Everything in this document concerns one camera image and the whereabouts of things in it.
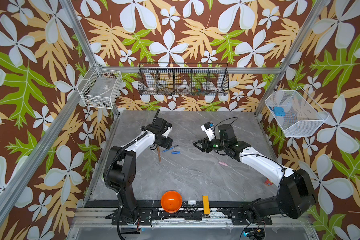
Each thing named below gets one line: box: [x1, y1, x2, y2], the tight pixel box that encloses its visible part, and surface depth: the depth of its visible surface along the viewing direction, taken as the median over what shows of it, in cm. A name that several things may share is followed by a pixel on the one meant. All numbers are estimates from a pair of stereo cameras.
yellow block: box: [202, 195, 211, 215], surface depth 79 cm
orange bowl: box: [160, 190, 183, 214], surface depth 80 cm
